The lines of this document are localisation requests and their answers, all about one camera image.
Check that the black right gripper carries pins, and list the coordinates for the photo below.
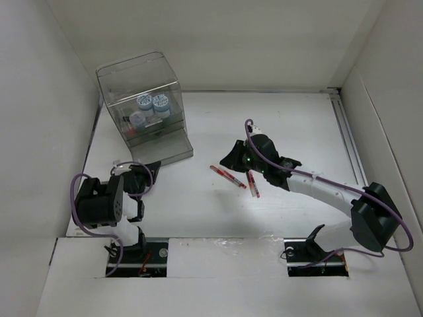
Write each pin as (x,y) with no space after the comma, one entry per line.
(232,159)

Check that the blue jar back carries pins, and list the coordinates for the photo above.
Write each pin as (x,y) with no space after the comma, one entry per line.
(145,104)

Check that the blue jar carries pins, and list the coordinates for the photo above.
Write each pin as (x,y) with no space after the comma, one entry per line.
(145,104)
(161,105)

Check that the aluminium rail right side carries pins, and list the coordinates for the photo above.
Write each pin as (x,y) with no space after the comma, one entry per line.
(347,137)

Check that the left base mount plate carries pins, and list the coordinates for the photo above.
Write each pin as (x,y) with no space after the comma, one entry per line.
(147,263)

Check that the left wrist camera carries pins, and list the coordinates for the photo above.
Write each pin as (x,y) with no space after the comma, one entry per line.
(120,167)

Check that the pink cap highlighter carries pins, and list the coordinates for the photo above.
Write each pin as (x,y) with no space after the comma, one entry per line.
(131,131)

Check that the blue jar front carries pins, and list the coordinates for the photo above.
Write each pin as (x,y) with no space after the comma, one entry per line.
(161,105)

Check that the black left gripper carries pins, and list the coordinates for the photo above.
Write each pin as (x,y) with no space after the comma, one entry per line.
(142,170)

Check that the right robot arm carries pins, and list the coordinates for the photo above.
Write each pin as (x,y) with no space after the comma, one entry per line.
(372,216)

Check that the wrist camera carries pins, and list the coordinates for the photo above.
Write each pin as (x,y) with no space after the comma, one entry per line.
(120,167)
(254,130)

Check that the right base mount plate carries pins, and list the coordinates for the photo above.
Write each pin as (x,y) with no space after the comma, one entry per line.
(304,258)

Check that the red pen with clip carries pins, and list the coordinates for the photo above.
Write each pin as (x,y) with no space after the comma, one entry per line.
(257,193)

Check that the dark red gel pen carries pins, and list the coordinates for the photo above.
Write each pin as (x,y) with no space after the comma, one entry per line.
(251,185)

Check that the clear plastic organizer box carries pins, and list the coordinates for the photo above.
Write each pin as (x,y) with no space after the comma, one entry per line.
(121,82)

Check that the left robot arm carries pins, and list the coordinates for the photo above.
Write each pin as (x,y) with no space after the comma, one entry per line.
(112,208)

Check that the base mount plate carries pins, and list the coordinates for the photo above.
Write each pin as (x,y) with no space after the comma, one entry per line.
(147,263)
(304,258)

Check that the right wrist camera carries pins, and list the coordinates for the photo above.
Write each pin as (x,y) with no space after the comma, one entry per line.
(254,130)

